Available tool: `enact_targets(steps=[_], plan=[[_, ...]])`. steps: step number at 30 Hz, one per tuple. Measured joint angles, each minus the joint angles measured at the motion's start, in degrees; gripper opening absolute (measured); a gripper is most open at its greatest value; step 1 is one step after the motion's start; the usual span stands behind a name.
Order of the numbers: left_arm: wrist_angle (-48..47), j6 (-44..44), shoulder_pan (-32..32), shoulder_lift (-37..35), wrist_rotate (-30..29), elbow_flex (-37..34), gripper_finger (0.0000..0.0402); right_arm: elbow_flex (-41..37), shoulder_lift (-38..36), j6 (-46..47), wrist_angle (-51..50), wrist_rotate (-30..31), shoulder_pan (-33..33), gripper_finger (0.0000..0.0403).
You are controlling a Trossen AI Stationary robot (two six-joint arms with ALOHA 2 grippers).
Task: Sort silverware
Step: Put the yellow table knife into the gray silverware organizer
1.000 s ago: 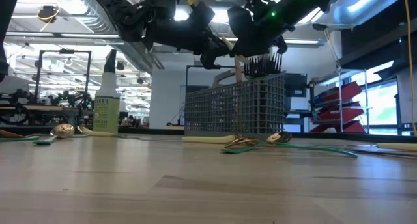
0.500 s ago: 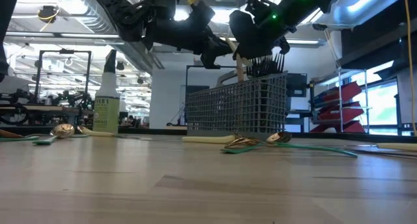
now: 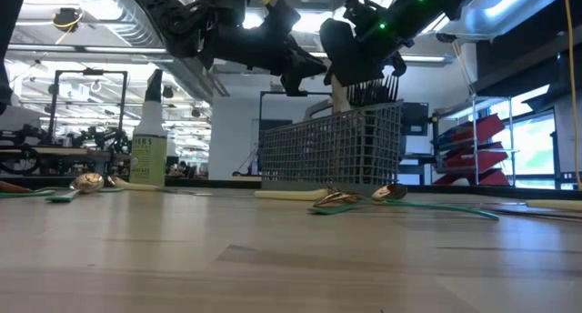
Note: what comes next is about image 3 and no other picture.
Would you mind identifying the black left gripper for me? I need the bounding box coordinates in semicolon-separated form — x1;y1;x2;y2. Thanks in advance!
213;1;329;97

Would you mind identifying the grey mesh cutlery basket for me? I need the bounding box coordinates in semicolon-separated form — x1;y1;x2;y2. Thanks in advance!
261;99;405;192

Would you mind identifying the green spray bottle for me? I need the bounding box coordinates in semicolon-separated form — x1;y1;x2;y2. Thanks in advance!
129;68;169;189

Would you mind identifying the black monitor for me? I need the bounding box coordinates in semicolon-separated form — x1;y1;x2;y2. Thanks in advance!
402;101;431;137

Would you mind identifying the metal shelf rack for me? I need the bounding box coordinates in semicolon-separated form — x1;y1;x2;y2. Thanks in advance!
429;94;522;187

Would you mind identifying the red storage bin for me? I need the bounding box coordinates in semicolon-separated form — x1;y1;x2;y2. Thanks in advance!
447;113;507;145
432;167;511;187
447;142;509;169

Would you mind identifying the long ceiling light tube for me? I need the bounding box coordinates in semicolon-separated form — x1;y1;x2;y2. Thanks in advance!
6;43;451;64

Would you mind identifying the distant work table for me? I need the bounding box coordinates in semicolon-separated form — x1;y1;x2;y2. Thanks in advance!
0;144;133;177

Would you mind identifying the black stand frame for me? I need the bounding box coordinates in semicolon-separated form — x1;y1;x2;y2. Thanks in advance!
258;89;336;132

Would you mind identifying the large silver ceiling duct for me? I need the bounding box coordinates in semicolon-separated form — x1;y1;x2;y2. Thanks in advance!
436;0;569;37

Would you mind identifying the yellow extension cord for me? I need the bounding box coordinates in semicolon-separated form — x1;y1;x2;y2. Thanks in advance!
562;0;582;189

